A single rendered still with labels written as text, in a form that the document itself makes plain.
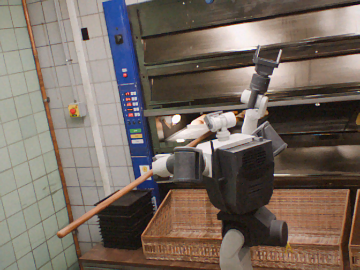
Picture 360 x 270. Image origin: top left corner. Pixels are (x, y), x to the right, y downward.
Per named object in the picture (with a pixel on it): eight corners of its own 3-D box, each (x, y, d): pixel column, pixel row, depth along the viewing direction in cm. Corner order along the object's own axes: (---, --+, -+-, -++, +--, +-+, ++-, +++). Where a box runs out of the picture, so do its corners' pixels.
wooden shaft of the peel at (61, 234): (62, 239, 192) (60, 232, 192) (56, 239, 194) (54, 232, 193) (219, 129, 340) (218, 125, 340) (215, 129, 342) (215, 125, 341)
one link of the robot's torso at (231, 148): (293, 205, 211) (283, 125, 204) (229, 231, 196) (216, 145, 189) (251, 191, 237) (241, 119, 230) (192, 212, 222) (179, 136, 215)
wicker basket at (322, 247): (262, 229, 313) (256, 188, 307) (354, 232, 288) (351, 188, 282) (238, 266, 271) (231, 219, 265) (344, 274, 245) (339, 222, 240)
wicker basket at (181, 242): (175, 226, 340) (169, 188, 335) (254, 228, 316) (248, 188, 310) (143, 260, 297) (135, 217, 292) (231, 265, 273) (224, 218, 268)
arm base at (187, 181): (192, 186, 212) (207, 184, 203) (166, 184, 206) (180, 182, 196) (193, 151, 215) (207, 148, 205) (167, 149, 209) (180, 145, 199)
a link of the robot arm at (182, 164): (184, 181, 213) (199, 179, 201) (165, 180, 209) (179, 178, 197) (184, 155, 215) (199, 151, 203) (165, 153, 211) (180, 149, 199)
